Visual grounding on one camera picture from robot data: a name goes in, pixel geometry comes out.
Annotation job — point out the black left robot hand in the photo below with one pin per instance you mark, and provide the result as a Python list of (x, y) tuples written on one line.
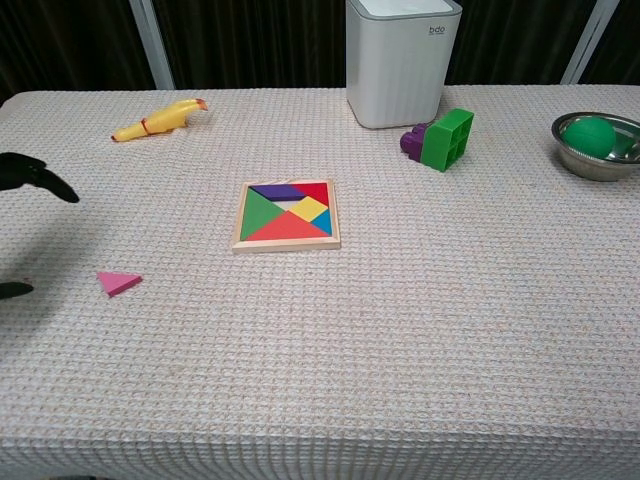
[(35, 175)]

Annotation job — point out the pink triangle tangram piece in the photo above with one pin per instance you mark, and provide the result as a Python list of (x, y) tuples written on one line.
[(116, 283)]

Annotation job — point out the green triangle tangram piece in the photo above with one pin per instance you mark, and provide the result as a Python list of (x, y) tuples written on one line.
[(257, 217)]

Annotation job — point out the coral large triangle tangram piece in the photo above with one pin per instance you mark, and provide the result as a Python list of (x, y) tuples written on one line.
[(287, 229)]

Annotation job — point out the yellow square tangram piece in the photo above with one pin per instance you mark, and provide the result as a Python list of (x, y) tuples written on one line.
[(307, 209)]

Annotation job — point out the red triangle tangram piece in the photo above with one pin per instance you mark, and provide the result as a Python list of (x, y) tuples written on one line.
[(315, 192)]

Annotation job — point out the blue triangle tangram piece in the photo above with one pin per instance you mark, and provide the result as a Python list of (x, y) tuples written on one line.
[(324, 223)]

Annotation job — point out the yellow rubber chicken toy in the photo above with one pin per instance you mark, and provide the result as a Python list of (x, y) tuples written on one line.
[(160, 120)]

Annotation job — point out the purple parallelogram tangram piece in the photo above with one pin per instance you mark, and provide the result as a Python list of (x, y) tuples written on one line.
[(280, 192)]

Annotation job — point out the wooden tangram tray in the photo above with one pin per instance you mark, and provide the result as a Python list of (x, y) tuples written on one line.
[(285, 245)]

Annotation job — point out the black curtain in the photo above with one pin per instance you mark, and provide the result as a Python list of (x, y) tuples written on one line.
[(260, 45)]

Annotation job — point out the beige waffle-weave tablecloth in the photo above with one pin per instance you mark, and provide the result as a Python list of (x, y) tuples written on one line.
[(350, 350)]

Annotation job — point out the purple building brick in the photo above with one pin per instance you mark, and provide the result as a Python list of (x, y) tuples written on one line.
[(412, 142)]

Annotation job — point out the white plastic bin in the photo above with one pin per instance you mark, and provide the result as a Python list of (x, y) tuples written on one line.
[(400, 65)]

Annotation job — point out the green building brick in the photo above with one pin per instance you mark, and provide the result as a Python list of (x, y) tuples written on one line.
[(445, 140)]

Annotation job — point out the stainless steel bowl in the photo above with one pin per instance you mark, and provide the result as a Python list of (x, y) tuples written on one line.
[(585, 167)]

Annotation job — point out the green ball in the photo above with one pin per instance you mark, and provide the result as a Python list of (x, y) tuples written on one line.
[(587, 139)]

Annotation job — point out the white frame post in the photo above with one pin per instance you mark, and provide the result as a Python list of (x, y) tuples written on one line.
[(590, 42), (152, 45)]

